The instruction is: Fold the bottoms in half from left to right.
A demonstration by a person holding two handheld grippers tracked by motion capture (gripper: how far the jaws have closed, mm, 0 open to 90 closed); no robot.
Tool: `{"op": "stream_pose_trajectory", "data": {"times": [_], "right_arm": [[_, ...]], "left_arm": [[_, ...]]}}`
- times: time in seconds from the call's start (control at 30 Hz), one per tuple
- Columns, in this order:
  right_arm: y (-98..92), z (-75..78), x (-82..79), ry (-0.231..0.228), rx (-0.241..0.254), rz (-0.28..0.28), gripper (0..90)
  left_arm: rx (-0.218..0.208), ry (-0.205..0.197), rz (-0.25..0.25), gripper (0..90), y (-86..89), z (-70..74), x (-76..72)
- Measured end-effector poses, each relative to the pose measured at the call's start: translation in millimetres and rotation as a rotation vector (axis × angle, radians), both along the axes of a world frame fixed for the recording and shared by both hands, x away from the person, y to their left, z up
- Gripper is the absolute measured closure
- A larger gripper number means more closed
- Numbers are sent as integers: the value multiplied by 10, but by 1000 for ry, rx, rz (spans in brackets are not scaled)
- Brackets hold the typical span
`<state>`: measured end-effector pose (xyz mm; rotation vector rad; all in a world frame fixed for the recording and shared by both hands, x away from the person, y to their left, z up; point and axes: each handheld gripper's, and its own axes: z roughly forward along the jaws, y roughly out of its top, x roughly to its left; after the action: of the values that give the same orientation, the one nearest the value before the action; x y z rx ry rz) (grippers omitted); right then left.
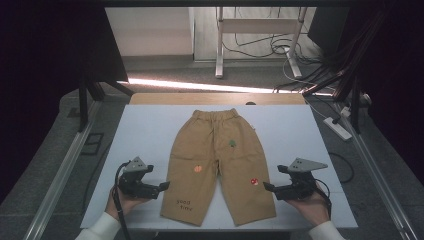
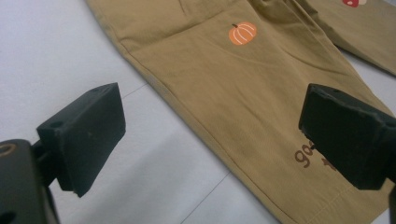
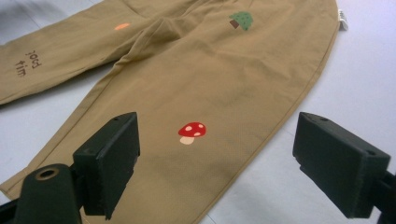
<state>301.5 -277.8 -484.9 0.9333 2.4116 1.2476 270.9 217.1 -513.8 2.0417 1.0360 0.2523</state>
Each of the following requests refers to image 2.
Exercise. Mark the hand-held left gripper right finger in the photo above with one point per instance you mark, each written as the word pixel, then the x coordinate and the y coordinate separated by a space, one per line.
pixel 348 137

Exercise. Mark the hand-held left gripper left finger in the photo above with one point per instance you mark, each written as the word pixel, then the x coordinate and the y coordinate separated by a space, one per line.
pixel 84 137

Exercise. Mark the tan pants with pumpkin print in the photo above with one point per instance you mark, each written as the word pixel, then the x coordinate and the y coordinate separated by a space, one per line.
pixel 249 102

